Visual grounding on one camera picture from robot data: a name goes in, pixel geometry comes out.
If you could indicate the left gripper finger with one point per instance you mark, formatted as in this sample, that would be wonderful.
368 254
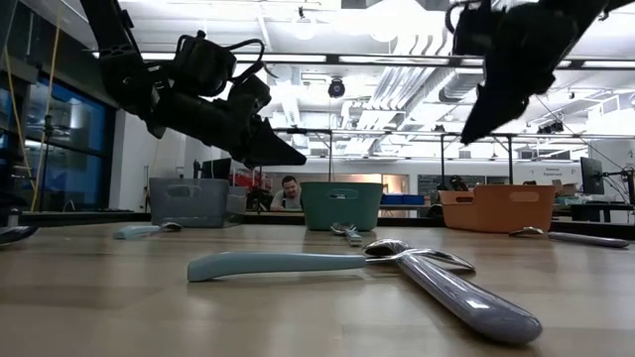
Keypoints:
270 151

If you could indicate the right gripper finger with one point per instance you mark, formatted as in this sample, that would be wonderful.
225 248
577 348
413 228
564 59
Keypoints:
496 111

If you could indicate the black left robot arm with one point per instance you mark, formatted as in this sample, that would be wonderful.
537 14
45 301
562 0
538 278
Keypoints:
119 69

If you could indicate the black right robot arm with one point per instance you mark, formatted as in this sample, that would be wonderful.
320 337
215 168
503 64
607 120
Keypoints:
612 3

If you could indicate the person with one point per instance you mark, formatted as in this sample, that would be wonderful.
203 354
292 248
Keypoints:
289 191

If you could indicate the black computer monitor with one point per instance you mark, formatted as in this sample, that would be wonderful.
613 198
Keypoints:
592 176
216 169

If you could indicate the teal plastic bin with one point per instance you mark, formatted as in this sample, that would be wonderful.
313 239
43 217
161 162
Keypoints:
342 213

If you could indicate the orange plastic bin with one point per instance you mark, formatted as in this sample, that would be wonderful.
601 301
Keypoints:
501 213

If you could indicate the blue storage crates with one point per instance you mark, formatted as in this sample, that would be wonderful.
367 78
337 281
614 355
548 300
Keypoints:
402 199

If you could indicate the black tripod stand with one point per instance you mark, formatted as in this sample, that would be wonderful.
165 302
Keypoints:
47 149

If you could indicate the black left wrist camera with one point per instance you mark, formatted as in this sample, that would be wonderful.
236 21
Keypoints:
203 64

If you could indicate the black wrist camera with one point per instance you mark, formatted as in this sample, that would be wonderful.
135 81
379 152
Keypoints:
203 64
469 30

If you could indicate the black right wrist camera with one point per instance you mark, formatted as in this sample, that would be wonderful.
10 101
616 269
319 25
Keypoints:
469 30

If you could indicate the black background rig frame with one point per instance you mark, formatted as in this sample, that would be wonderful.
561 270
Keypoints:
442 158

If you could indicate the black overhead camera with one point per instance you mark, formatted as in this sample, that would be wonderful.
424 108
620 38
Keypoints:
336 88

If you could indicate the black overhead frame rail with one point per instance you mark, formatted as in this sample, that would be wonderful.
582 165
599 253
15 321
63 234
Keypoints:
331 59

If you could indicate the black aluminium table frame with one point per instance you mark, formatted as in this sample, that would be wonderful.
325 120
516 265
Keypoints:
89 216

